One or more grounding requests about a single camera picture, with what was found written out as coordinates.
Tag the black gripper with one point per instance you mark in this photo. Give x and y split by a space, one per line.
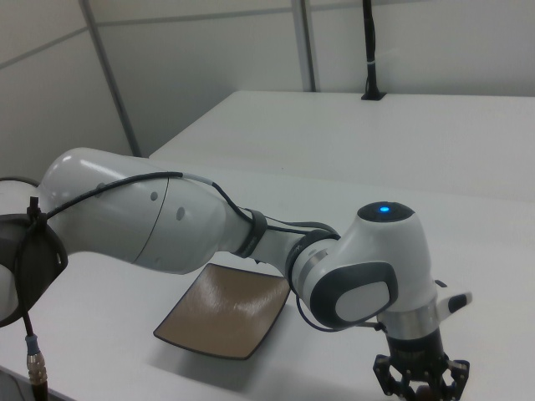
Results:
414 353

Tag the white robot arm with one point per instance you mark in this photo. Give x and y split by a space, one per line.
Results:
125 209

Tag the square brown ceramic plate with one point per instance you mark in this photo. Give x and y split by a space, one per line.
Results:
225 311

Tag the black camera pole with base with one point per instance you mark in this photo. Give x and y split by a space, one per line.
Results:
370 50

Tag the grey partition frame post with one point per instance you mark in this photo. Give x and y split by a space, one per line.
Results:
113 79
305 46

